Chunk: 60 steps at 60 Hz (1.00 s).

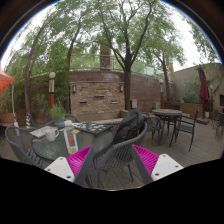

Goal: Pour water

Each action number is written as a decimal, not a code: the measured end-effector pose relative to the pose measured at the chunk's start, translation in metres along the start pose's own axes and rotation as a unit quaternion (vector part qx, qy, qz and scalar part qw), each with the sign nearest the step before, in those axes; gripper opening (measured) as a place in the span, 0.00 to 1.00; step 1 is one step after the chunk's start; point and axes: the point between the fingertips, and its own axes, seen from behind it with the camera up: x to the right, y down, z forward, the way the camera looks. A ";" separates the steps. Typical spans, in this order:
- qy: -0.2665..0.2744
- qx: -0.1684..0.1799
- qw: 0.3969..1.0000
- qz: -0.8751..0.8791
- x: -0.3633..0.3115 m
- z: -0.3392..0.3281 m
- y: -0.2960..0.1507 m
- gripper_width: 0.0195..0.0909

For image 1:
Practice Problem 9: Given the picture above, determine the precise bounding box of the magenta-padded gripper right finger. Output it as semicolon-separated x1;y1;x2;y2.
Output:
129;143;185;186

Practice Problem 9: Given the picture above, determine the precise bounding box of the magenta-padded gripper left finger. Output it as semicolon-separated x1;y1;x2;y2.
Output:
44;144;97;188

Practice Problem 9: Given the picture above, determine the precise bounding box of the clear bottle with white cap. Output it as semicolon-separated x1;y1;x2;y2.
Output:
63;119;80;156

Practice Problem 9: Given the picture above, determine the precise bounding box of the silver laptop with stickers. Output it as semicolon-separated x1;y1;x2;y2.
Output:
29;125;51;139

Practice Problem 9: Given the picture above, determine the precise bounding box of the black metal patio chair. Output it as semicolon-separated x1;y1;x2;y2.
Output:
142;112;163;140
169;108;200;153

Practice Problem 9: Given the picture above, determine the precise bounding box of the grey patio chair holding jacket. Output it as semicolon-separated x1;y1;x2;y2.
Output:
91;111;150;188

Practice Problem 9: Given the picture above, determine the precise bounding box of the green plant in blue pot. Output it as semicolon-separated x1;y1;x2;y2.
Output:
49;101;68;130

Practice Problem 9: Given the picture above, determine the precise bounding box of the black laptop with stickers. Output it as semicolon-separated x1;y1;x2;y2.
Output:
72;121;114;136

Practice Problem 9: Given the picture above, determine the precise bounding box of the round dark patio table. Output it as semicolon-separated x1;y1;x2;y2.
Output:
151;108;184;146

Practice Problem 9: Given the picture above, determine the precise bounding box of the blue-yellow striped bollard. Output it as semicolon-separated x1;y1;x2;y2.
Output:
25;112;32;129

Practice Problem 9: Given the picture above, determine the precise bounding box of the large tree with forked trunk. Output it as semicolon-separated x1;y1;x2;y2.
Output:
83;0;188;112

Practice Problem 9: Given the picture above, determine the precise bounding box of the closed maroon patio umbrella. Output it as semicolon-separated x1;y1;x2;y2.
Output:
197;64;211;120

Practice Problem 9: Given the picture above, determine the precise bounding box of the orange canopy with white pole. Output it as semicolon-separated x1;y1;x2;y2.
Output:
0;68;19;128

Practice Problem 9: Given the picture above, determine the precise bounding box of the wooden lamp post, globe light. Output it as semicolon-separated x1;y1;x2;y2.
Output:
48;71;57;111
158;78;166;110

